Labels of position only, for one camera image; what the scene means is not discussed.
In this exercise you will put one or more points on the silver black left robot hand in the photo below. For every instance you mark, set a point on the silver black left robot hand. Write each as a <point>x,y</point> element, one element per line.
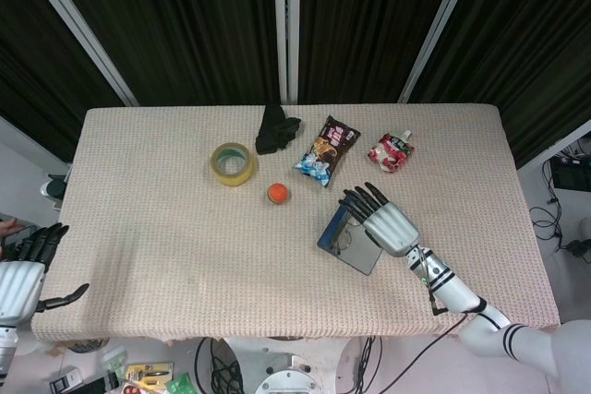
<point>20,283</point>

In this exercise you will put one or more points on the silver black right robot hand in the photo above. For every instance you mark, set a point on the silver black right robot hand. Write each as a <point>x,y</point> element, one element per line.
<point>392,228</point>

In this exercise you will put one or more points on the eyeglasses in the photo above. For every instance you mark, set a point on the eyeglasses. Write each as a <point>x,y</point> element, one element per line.
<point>345,242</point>

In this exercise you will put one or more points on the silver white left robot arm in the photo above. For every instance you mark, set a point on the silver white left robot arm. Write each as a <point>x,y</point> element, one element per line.
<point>7,348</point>

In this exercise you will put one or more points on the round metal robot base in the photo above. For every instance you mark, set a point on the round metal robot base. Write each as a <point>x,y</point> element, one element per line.
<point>286,373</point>

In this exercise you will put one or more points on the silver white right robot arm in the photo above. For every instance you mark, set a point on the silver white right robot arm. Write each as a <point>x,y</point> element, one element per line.
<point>461,294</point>

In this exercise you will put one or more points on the person's hand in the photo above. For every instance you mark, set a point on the person's hand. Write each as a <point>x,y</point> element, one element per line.
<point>8,226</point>

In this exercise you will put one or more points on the white handheld device with screen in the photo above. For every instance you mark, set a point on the white handheld device with screen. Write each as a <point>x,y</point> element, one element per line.
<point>64,382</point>

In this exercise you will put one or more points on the blue edged grey tray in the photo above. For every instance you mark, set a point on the blue edged grey tray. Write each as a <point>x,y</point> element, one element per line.
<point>365,258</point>

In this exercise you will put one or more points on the red white spout pouch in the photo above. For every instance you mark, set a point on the red white spout pouch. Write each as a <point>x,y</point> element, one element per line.
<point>390,154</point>

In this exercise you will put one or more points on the white round dark-topped device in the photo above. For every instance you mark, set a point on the white round dark-topped device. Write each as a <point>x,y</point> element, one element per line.
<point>53,188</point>

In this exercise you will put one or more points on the brown blue snack bag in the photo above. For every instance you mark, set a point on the brown blue snack bag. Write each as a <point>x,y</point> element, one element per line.
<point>325,151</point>

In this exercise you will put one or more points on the orange ball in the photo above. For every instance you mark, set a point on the orange ball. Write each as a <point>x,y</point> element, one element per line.
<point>278,192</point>

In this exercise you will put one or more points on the clear plastic bag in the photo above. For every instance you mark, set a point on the clear plastic bag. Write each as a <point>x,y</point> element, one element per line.
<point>114,358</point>

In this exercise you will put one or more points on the black fabric glove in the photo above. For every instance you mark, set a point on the black fabric glove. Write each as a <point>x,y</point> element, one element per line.
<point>272,131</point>

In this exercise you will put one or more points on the yellow tool package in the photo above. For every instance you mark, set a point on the yellow tool package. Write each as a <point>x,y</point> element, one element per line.
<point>150,373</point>

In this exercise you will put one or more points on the yellowish packing tape roll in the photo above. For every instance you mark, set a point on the yellowish packing tape roll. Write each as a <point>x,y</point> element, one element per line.
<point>244,168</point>

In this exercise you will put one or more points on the beige knitted tablecloth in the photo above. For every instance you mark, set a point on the beige knitted tablecloth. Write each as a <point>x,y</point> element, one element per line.
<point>184,251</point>

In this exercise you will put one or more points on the black power adapter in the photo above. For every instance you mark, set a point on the black power adapter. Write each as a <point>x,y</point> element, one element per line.
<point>575,247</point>

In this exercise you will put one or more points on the black electronic device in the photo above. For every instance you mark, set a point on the black electronic device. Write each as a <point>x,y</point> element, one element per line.
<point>570,175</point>

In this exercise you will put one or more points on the green packet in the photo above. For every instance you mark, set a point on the green packet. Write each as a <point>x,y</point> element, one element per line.
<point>180,384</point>

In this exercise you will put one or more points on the white metal frame post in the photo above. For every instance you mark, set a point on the white metal frame post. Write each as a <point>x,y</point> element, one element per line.
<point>286,25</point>
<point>78,29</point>
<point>438,29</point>

